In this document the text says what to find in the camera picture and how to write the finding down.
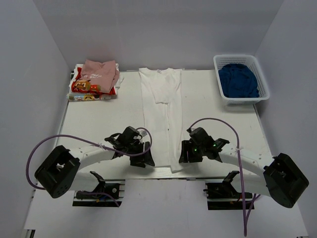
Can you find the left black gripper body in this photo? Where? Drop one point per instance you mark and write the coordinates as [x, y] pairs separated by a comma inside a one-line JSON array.
[[136, 146]]

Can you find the blue t-shirt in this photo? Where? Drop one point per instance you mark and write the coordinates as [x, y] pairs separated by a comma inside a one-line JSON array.
[[238, 81]]

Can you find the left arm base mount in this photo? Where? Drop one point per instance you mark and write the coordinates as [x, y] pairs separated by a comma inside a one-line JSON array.
[[92, 190]]

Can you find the red cartoon print t-shirt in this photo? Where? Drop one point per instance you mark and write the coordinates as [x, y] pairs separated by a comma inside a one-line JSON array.
[[81, 90]]

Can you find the pink t-shirt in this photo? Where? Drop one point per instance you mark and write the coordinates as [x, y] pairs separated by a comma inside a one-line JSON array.
[[101, 77]]

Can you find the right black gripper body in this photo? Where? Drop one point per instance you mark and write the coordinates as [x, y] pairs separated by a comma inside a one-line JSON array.
[[195, 152]]

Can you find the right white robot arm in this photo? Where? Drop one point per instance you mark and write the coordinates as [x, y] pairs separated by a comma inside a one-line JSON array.
[[275, 176]]

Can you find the white t-shirt black print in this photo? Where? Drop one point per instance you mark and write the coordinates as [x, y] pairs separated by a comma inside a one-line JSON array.
[[162, 110]]

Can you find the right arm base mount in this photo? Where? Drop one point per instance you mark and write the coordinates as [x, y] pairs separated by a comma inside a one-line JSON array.
[[221, 195]]

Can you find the white plastic basket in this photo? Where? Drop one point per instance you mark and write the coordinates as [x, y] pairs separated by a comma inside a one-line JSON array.
[[252, 63]]

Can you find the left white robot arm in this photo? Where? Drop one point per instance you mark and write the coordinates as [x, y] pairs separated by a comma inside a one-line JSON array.
[[61, 171]]

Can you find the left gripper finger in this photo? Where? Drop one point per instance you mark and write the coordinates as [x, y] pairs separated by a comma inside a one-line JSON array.
[[148, 160], [138, 161]]

